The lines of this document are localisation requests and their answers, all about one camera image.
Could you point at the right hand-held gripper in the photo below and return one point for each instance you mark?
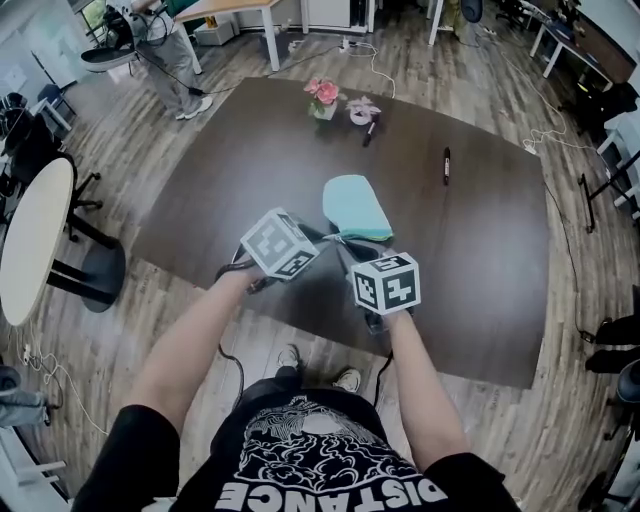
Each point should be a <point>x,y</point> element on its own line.
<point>386,285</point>

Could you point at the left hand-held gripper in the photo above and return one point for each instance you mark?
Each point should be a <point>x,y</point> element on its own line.
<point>277,243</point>

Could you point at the teal pouch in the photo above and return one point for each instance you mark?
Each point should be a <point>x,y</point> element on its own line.
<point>355,205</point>

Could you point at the person's left forearm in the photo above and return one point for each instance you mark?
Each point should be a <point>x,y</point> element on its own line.
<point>192,345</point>

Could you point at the person's right forearm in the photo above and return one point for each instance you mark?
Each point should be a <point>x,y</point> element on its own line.
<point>425,395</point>

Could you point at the person's right white shoe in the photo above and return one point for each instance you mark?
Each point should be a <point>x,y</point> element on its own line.
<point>348,380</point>

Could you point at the person's white shoe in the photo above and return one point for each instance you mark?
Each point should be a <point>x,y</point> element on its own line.
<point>289,356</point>
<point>348,380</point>

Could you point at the person's left white shoe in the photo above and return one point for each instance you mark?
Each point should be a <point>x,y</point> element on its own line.
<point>289,356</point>

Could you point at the person's black trousers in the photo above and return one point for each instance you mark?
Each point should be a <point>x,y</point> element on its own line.
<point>287,376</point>

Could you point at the black marker pen red label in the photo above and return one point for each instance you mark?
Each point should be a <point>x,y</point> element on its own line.
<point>446,166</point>

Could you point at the pink flowers in square pot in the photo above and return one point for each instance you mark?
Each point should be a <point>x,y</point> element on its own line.
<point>324,97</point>

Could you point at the pale pink flower round pot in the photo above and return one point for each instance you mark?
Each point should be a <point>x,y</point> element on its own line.
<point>361,110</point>

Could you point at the person's black printed t-shirt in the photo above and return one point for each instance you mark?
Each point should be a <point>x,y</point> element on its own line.
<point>320,450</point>

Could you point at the white power strip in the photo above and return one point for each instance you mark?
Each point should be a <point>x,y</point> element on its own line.
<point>529,146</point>

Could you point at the wooden desk with white legs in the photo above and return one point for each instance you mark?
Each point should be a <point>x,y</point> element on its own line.
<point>235,12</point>

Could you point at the black floor stand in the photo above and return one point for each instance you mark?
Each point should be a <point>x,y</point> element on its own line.
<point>602,192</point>

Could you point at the round white side table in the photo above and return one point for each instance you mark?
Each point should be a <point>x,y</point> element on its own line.
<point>35,240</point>

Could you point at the black office chair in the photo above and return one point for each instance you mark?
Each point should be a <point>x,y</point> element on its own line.
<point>30,150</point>

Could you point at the dark desk with white frame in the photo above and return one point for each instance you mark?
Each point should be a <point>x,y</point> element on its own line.
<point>580,40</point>

